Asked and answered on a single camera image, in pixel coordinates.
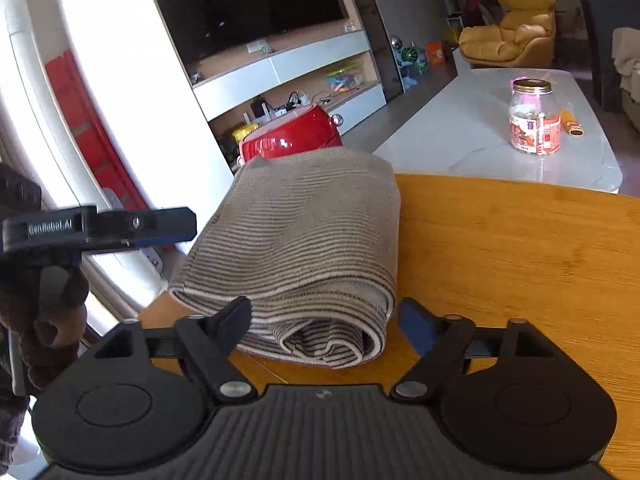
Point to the white and wood TV cabinet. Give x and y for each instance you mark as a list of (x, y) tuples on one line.
[(310, 62)]

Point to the orange toy box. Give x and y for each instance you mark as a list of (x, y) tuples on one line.
[(436, 53)]

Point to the black television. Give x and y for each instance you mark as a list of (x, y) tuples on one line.
[(240, 0)]

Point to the red paper banner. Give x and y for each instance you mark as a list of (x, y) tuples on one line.
[(95, 130)]

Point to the clear jar with red label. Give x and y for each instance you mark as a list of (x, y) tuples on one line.
[(532, 125)]

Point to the yellow armchair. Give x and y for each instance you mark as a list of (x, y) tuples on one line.
[(520, 25)]

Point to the small orange box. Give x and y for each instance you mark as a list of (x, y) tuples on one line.
[(572, 124)]

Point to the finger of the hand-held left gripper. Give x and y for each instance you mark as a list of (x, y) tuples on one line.
[(165, 222)]

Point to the sofa with beige cover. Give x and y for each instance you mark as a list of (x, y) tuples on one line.
[(630, 60)]

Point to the green toy ball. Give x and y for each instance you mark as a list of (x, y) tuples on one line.
[(409, 54)]

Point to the black fish tank cabinet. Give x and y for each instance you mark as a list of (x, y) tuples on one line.
[(600, 35)]

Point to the person's left forearm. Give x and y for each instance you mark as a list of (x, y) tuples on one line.
[(10, 430)]

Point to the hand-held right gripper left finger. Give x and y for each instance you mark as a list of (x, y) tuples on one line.
[(235, 325)]

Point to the white coffee table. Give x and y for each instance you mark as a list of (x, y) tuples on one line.
[(460, 135)]

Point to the clear bin of toys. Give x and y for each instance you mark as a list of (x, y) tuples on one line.
[(345, 79)]

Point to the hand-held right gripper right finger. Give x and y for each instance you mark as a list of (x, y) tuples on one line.
[(415, 327)]

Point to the beige striped knit garment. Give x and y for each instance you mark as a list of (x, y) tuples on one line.
[(300, 235)]

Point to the red drum stool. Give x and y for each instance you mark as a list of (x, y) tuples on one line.
[(295, 130)]

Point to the silver ball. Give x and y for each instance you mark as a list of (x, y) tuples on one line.
[(397, 40)]

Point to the yellow toy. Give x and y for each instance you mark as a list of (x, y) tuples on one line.
[(245, 132)]

